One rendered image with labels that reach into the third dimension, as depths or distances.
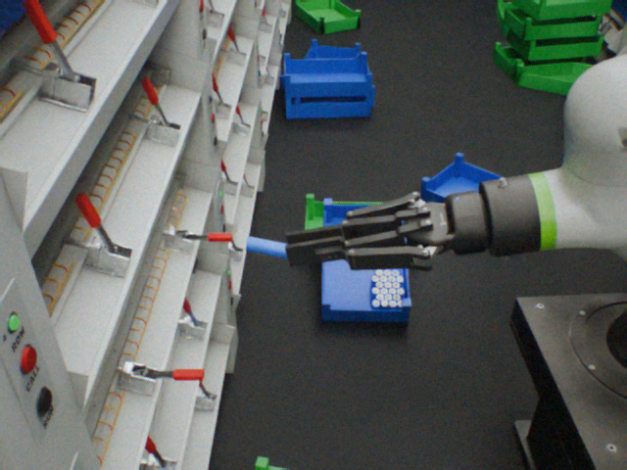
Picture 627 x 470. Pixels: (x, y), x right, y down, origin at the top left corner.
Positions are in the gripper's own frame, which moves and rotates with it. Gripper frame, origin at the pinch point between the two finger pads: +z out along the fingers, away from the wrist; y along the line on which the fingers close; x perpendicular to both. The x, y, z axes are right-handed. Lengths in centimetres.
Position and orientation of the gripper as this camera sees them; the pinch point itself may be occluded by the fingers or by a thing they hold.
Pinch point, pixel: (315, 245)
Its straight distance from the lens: 82.5
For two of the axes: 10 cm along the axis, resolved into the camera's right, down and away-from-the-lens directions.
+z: -9.8, 1.5, 1.4
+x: -2.0, -7.8, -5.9
